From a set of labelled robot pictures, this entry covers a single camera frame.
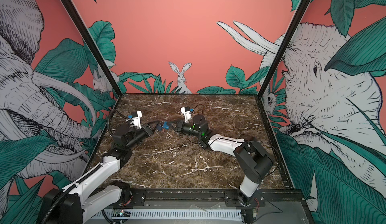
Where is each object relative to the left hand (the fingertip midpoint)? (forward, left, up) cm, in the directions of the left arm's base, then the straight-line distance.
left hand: (161, 121), depth 75 cm
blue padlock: (-1, -2, -2) cm, 3 cm away
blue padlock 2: (-1, +1, -4) cm, 5 cm away
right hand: (-3, -2, 0) cm, 3 cm away
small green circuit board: (-36, +19, -23) cm, 47 cm away
